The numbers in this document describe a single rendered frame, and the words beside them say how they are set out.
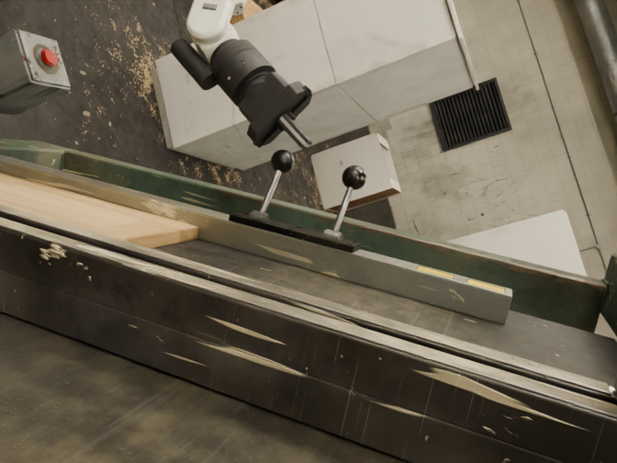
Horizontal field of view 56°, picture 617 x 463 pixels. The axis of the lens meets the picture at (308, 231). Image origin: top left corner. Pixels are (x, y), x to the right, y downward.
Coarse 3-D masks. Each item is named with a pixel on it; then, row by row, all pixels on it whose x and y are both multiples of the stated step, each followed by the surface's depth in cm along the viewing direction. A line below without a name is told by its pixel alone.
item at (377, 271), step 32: (0, 160) 101; (96, 192) 95; (128, 192) 94; (192, 224) 90; (224, 224) 88; (288, 256) 85; (320, 256) 83; (352, 256) 82; (384, 256) 84; (384, 288) 81; (416, 288) 79; (448, 288) 78; (480, 288) 76
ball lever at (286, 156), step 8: (280, 152) 90; (288, 152) 91; (272, 160) 91; (280, 160) 90; (288, 160) 90; (280, 168) 91; (288, 168) 91; (272, 184) 90; (272, 192) 90; (264, 200) 89; (264, 208) 89; (256, 216) 88; (264, 216) 87
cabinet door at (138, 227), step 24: (0, 192) 86; (24, 192) 89; (48, 192) 91; (72, 192) 96; (48, 216) 77; (72, 216) 80; (96, 216) 83; (120, 216) 86; (144, 216) 88; (144, 240) 76; (168, 240) 81
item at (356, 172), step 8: (352, 168) 87; (360, 168) 87; (344, 176) 87; (352, 176) 87; (360, 176) 87; (344, 184) 88; (352, 184) 87; (360, 184) 87; (352, 192) 87; (344, 200) 87; (344, 208) 86; (336, 224) 85; (328, 232) 84; (336, 232) 84; (336, 240) 84
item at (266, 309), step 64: (0, 256) 46; (64, 256) 44; (128, 256) 44; (64, 320) 45; (128, 320) 43; (192, 320) 41; (256, 320) 39; (320, 320) 39; (384, 320) 42; (256, 384) 40; (320, 384) 38; (384, 384) 37; (448, 384) 35; (512, 384) 34; (576, 384) 37; (384, 448) 37; (448, 448) 36; (512, 448) 35; (576, 448) 33
